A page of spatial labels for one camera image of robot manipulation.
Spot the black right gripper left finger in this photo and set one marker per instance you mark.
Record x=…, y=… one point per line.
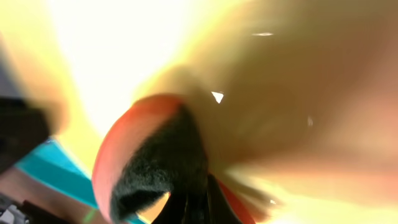
x=174, y=210

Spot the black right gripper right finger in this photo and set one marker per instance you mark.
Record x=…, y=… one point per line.
x=219, y=210

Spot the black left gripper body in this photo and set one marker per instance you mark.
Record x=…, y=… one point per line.
x=23, y=128

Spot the pink cleaning sponge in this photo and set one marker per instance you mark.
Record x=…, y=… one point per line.
x=153, y=149

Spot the yellow plate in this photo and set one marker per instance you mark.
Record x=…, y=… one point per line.
x=295, y=101

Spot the teal plastic tray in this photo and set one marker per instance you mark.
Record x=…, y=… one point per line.
x=65, y=189

